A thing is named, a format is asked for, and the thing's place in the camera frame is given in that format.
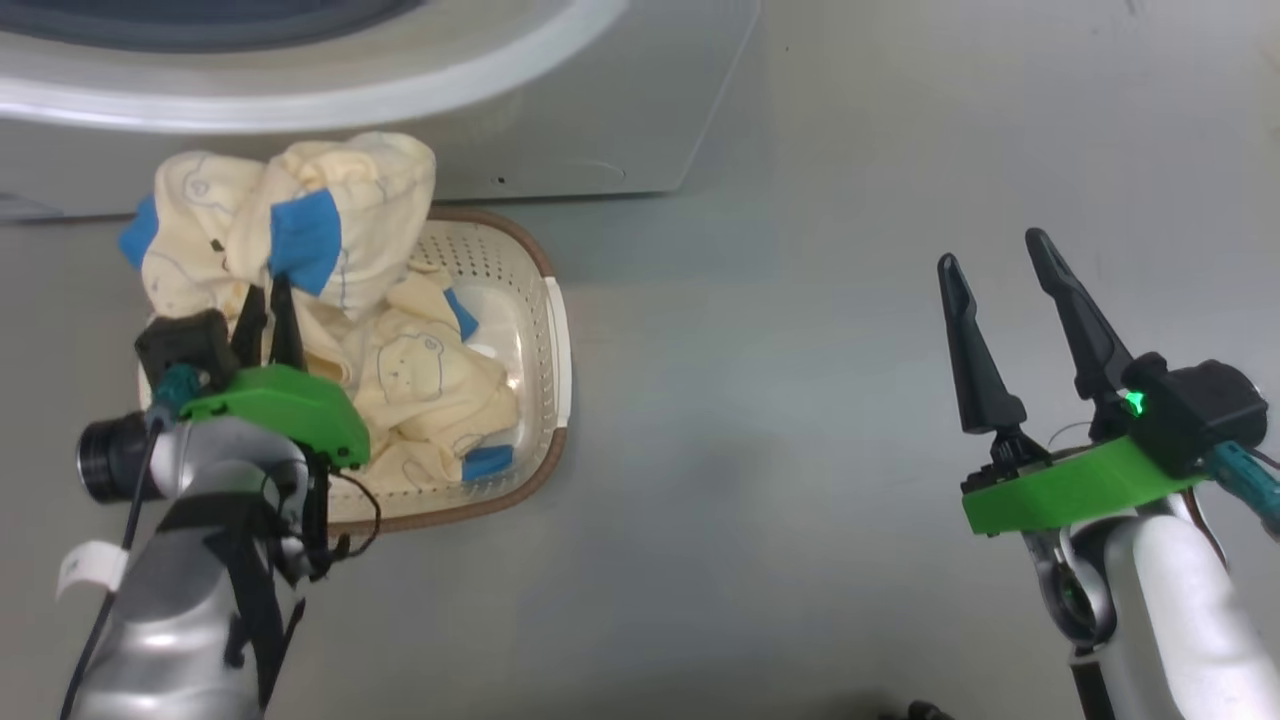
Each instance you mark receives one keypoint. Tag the teal right camera connector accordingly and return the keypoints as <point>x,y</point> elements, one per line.
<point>1245,485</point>

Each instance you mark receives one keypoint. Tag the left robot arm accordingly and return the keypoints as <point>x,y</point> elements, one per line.
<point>180,620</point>

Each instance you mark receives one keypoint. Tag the cream garment with bear print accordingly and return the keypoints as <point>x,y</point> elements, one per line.
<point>430,390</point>

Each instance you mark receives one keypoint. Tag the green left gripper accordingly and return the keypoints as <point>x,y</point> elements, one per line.
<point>290,400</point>

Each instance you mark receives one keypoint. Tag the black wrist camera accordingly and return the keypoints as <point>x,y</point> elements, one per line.
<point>185,345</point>
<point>1195,410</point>

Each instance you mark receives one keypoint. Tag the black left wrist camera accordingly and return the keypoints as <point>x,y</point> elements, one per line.
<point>185,345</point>

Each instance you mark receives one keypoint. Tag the white front-load washing machine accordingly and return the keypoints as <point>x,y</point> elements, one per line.
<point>560,120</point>

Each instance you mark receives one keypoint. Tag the teal left camera connector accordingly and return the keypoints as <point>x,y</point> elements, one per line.
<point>172,395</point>

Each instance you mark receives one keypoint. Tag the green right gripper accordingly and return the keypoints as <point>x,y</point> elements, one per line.
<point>1070,490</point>

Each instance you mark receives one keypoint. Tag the cream perforated laundry basket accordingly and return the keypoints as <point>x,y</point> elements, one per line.
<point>535,400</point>

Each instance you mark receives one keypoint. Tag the teal camera connector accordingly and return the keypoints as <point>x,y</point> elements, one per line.
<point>1245,485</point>
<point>172,395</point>

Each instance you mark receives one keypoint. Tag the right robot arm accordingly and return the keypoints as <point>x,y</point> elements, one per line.
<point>1170,620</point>

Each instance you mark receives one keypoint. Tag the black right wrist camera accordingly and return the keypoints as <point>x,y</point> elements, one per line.
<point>1195,410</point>

